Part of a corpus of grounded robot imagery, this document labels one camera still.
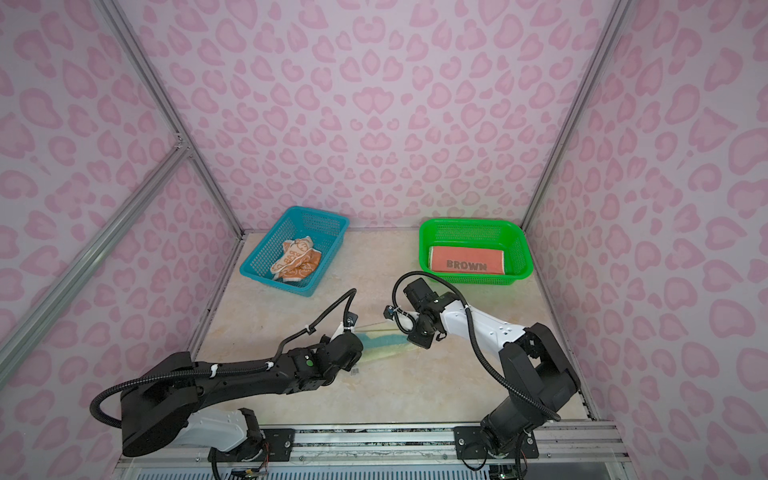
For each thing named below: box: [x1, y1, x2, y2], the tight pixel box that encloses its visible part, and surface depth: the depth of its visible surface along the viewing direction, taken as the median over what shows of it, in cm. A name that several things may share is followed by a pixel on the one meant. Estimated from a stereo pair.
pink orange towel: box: [428, 246, 505, 275], surface depth 106 cm
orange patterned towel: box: [270, 236, 322, 282], surface depth 109 cm
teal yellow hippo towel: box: [354, 320, 421, 363], surface depth 89 cm
